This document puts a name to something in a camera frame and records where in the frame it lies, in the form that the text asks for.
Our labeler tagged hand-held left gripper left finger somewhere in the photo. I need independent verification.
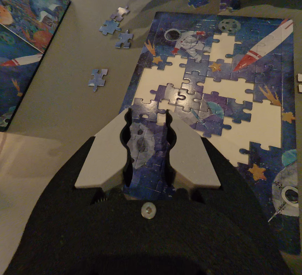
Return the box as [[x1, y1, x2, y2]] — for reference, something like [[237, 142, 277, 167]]
[[75, 108, 133, 194]]

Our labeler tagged purple jigsaw puzzle piece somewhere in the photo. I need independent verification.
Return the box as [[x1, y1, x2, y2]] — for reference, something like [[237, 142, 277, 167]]
[[109, 5, 131, 22], [219, 0, 241, 12]]

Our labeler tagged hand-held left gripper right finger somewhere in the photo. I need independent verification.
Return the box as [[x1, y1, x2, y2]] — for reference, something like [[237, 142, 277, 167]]
[[165, 109, 221, 194]]

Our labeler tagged illustrated puzzle box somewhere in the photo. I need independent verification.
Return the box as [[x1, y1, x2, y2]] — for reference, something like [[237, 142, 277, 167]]
[[0, 0, 72, 132]]

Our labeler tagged dark blue jigsaw puzzle piece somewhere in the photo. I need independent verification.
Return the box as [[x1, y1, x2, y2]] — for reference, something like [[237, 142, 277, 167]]
[[187, 0, 210, 8]]

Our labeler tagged space jigsaw puzzle board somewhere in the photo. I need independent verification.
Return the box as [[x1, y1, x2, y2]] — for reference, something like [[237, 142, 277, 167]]
[[119, 11, 298, 255]]

